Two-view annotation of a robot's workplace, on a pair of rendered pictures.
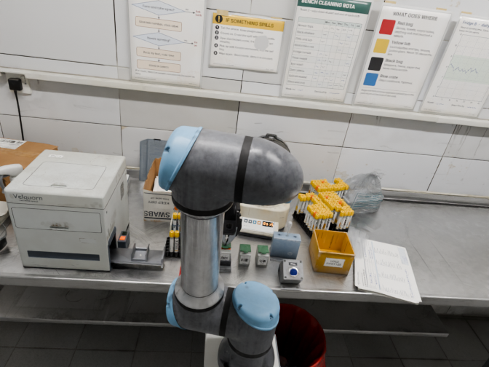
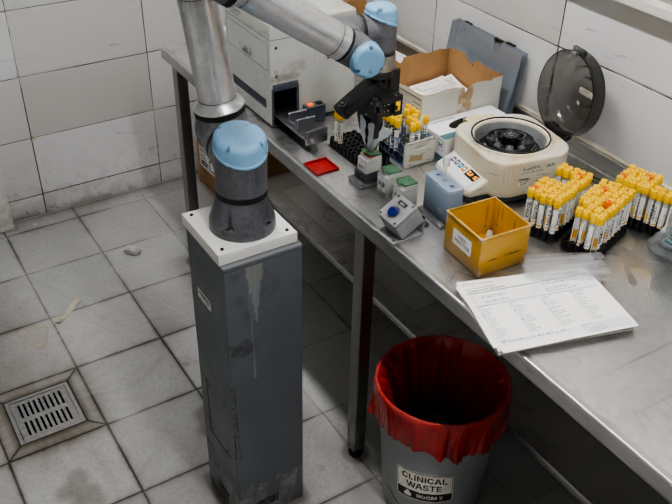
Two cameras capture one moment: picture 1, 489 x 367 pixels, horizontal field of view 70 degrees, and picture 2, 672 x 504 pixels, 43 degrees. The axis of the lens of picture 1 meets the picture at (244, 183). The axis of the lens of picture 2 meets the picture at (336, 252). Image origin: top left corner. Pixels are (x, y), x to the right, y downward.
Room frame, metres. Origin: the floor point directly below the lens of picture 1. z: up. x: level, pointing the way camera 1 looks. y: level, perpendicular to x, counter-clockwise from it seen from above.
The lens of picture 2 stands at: (0.07, -1.62, 1.96)
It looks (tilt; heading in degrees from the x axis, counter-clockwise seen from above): 35 degrees down; 64
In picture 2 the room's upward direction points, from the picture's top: 1 degrees clockwise
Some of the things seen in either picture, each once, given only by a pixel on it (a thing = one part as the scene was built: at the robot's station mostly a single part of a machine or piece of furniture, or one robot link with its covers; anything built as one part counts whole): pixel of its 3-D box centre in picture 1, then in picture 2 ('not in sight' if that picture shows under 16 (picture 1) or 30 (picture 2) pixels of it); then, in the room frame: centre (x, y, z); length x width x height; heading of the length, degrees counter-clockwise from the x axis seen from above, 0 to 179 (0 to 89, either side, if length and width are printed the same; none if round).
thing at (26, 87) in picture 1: (18, 82); not in sight; (1.40, 0.99, 1.29); 0.09 x 0.01 x 0.09; 97
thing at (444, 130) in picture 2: not in sight; (470, 130); (1.29, 0.10, 0.92); 0.24 x 0.12 x 0.10; 7
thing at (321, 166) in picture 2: not in sight; (321, 166); (0.87, 0.14, 0.88); 0.07 x 0.07 x 0.01; 7
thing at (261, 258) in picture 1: (262, 255); (404, 192); (0.98, -0.10, 0.91); 0.05 x 0.04 x 0.07; 7
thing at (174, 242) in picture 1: (188, 238); (359, 135); (0.99, 0.17, 0.93); 0.17 x 0.09 x 0.11; 98
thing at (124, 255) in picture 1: (133, 253); (297, 119); (0.88, 0.34, 0.92); 0.21 x 0.07 x 0.05; 97
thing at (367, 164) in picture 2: (224, 253); (369, 165); (0.95, 0.04, 0.92); 0.05 x 0.04 x 0.06; 7
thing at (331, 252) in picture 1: (330, 251); (486, 236); (1.04, -0.36, 0.93); 0.13 x 0.13 x 0.10; 3
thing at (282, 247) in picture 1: (284, 246); (442, 198); (1.03, -0.18, 0.92); 0.10 x 0.07 x 0.10; 92
